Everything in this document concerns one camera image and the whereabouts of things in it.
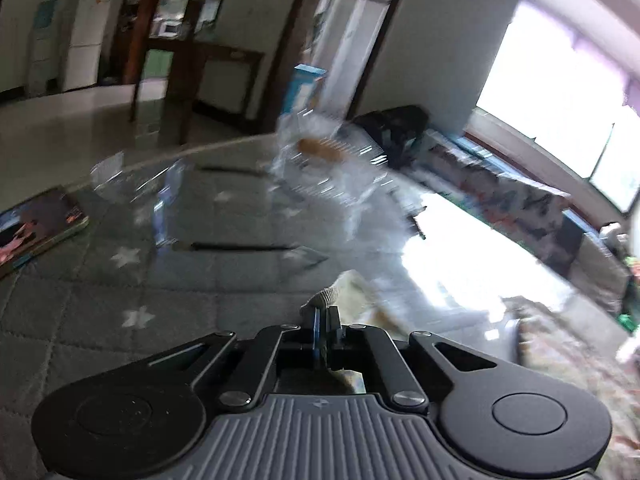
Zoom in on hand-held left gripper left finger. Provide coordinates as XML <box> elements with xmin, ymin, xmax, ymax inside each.
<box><xmin>149</xmin><ymin>306</ymin><xmax>321</xmax><ymax>406</ymax></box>

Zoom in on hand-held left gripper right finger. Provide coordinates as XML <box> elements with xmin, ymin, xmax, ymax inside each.
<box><xmin>327</xmin><ymin>306</ymin><xmax>501</xmax><ymax>413</ymax></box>

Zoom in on clear plastic box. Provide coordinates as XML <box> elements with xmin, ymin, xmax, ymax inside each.
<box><xmin>272</xmin><ymin>110</ymin><xmax>401</xmax><ymax>206</ymax></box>

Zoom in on brown oblong object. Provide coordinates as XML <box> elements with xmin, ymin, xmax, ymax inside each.
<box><xmin>297</xmin><ymin>138</ymin><xmax>346</xmax><ymax>161</ymax></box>

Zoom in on butterfly print pillow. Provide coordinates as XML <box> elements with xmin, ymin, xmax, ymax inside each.
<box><xmin>480</xmin><ymin>170</ymin><xmax>571</xmax><ymax>246</ymax></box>
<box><xmin>425</xmin><ymin>145</ymin><xmax>501</xmax><ymax>211</ymax></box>

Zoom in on black bag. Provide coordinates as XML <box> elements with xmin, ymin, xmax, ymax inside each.
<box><xmin>352</xmin><ymin>105</ymin><xmax>431</xmax><ymax>170</ymax></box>

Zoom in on clear plastic tray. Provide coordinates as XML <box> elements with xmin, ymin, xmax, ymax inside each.
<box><xmin>90</xmin><ymin>152</ymin><xmax>193</xmax><ymax>248</ymax></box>

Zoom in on blue box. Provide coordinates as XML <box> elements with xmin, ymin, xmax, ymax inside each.
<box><xmin>282</xmin><ymin>65</ymin><xmax>328</xmax><ymax>116</ymax></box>

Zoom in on teal sofa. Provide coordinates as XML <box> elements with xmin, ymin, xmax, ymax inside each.
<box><xmin>425</xmin><ymin>127</ymin><xmax>640</xmax><ymax>331</ymax></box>

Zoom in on low wooden sideboard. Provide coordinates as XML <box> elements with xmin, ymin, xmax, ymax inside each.
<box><xmin>132</xmin><ymin>42</ymin><xmax>266</xmax><ymax>146</ymax></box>

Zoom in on grey cushion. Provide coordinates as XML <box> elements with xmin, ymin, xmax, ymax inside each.
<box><xmin>575</xmin><ymin>232</ymin><xmax>631</xmax><ymax>311</ymax></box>

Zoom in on picture book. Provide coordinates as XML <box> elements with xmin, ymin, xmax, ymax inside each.
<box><xmin>0</xmin><ymin>186</ymin><xmax>91</xmax><ymax>280</ymax></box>

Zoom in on wooden display cabinet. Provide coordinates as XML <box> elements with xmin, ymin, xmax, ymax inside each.
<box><xmin>107</xmin><ymin>0</ymin><xmax>236</xmax><ymax>86</ymax></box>

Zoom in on white refrigerator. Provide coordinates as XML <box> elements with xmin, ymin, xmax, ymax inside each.
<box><xmin>64</xmin><ymin>0</ymin><xmax>117</xmax><ymax>93</ymax></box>

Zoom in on water dispenser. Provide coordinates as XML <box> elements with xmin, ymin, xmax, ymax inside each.
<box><xmin>27</xmin><ymin>0</ymin><xmax>60</xmax><ymax>98</ymax></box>

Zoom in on wooden door frame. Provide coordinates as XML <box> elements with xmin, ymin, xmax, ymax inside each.
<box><xmin>260</xmin><ymin>0</ymin><xmax>321</xmax><ymax>133</ymax></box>

